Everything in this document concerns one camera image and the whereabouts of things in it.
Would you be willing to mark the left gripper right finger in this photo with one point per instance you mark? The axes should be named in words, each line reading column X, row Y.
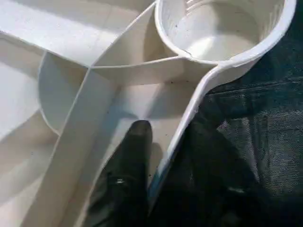
column 203, row 189

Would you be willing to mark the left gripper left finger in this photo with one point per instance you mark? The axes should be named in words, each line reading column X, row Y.
column 123, row 189

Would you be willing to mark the white plastic table top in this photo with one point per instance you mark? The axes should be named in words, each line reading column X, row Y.
column 94, row 56

